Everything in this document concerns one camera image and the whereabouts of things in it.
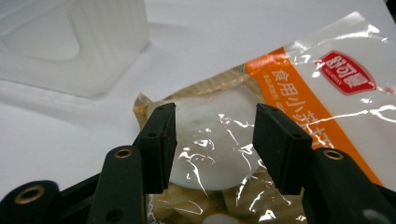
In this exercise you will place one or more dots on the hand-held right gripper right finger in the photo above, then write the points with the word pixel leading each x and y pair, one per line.
pixel 299 155

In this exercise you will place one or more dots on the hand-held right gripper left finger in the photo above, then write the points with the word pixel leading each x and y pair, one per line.
pixel 149 149

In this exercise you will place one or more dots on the clear orange white powder packet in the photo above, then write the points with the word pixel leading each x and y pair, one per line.
pixel 214 137

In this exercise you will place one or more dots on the translucent white plastic container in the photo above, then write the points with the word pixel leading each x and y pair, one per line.
pixel 71 43

